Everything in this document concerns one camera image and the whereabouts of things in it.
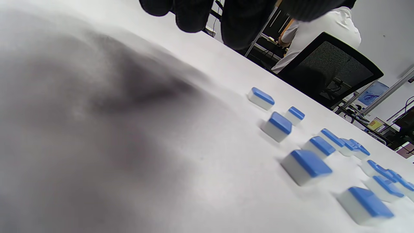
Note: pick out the yellow box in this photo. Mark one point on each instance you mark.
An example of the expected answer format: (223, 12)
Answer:
(375, 124)

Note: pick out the white desk leg post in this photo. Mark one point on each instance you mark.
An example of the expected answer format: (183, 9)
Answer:
(258, 35)

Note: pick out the blue mahjong tiles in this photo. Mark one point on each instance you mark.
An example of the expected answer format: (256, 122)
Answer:
(310, 161)

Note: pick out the black mesh office chair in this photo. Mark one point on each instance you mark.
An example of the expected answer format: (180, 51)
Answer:
(339, 64)

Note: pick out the grey metal bar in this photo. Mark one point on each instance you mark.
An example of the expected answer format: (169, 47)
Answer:
(401, 81)

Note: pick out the person's left hand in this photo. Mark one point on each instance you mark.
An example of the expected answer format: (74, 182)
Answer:
(242, 22)

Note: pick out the blue poster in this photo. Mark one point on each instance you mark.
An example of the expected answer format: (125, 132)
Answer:
(373, 94)

